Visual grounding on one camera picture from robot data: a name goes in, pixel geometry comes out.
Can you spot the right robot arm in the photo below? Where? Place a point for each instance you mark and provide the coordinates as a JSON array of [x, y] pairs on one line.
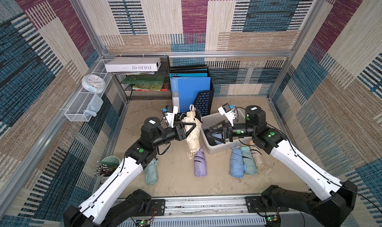
[[330, 200]]

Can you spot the blue folder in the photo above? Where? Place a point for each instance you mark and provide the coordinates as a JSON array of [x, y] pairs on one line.
[[184, 90]]

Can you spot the beige umbrella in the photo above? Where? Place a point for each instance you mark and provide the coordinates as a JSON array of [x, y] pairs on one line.
[[257, 155]]

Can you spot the white round clock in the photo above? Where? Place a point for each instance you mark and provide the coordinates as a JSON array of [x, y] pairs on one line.
[[93, 83]]

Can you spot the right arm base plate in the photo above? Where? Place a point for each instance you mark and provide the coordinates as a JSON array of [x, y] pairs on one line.
[[253, 204]]

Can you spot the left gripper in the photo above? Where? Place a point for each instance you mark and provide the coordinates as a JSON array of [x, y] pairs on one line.
[[180, 133]]

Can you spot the light blue cloth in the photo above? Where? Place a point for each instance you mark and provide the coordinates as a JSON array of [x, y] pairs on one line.
[[93, 107]]

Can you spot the black file holder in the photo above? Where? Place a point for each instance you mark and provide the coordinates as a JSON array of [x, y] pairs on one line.
[[203, 101]]

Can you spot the purple umbrella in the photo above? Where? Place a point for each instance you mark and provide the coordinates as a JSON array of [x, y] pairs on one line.
[[200, 164]]

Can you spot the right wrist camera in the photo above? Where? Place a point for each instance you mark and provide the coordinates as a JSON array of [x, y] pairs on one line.
[[227, 110]]

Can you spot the white wire basket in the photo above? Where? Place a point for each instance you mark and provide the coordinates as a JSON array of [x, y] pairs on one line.
[[74, 111]]

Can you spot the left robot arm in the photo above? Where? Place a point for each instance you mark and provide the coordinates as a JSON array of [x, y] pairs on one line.
[[100, 210]]

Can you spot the white folio box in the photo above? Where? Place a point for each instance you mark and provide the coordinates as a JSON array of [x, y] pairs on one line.
[[133, 64]]

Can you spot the blue umbrella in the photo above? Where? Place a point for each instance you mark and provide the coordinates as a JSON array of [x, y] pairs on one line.
[[236, 164]]

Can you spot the white plastic storage box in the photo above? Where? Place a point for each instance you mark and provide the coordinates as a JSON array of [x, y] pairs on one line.
[[212, 119]]

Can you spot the teal umbrella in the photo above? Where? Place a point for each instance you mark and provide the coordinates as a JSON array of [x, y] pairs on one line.
[[250, 167]]

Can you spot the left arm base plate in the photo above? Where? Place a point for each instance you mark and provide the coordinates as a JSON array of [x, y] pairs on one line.
[[156, 207]]

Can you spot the green open umbrella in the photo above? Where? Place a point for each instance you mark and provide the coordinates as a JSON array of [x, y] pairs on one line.
[[106, 167]]

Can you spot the cream umbrella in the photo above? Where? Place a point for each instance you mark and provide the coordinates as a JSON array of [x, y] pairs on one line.
[[193, 139]]

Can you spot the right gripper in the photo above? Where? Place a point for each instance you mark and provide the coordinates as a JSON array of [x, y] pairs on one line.
[[225, 132]]

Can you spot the black wire shelf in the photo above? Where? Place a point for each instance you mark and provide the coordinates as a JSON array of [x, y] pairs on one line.
[[147, 85]]

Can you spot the mint green umbrella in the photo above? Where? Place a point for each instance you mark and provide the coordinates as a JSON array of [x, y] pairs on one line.
[[151, 172]]

